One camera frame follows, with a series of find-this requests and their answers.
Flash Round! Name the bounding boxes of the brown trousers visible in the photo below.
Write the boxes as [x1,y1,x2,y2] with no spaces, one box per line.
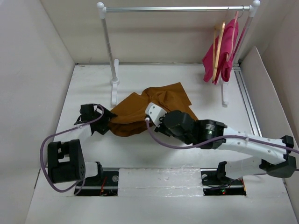
[108,83,198,137]

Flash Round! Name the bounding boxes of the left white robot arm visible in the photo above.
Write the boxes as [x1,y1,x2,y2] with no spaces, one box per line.
[47,104,117,184]

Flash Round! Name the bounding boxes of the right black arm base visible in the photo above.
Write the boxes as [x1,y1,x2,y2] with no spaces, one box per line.
[200,161,246,196]

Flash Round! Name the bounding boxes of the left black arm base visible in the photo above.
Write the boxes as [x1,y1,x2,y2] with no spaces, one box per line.
[74,168,119,196]

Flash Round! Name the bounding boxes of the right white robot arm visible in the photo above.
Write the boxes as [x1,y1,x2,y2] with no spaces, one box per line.
[146,109,297,184]

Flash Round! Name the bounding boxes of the wooden clothes hanger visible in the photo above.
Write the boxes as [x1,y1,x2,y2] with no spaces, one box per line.
[212,21,226,84]

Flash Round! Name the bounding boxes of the pink garment on hanger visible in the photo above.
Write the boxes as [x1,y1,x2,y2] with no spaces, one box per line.
[202,20,239,84]

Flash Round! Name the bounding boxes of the pink clothes hanger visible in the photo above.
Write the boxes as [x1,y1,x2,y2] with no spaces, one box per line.
[226,11,243,62]

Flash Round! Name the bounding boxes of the silver and white clothes rack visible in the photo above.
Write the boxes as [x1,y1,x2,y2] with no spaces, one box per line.
[96,0,261,107]

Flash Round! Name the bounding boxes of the aluminium rail on right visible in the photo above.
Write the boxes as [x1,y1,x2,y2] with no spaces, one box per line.
[233,63,262,136]

